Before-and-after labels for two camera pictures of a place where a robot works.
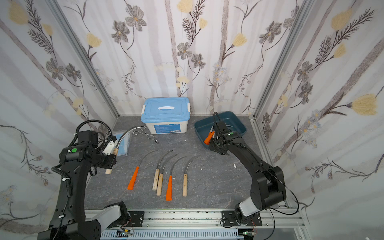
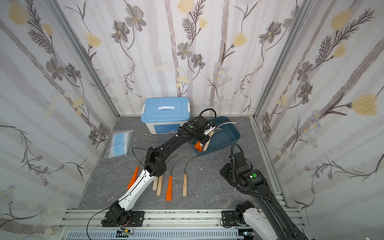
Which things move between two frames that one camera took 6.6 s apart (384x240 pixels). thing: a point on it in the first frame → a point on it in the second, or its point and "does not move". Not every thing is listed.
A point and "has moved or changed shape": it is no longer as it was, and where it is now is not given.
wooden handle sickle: x=110 y=170 → x=210 y=133
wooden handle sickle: x=185 y=179 does not move
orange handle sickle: x=211 y=134 has moved or changed shape
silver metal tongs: x=149 y=136 does not move
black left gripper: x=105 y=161 → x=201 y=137
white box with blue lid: x=166 y=115 does not move
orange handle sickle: x=169 y=191 does not move
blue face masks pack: x=123 y=145 does not move
